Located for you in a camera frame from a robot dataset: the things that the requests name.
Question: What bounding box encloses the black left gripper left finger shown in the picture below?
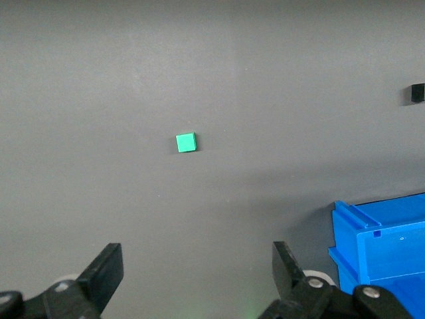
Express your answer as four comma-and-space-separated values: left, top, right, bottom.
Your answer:
0, 242, 125, 319

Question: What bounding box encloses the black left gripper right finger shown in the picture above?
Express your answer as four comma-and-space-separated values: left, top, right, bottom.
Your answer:
258, 241, 414, 319

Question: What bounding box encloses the small green cube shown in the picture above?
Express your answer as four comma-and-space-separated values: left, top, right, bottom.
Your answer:
175, 132, 198, 154

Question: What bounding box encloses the blue plastic storage bin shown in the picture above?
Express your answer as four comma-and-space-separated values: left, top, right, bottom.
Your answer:
328, 192, 425, 319

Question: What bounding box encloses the small black cube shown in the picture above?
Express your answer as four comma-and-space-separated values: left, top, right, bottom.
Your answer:
410, 83, 425, 102

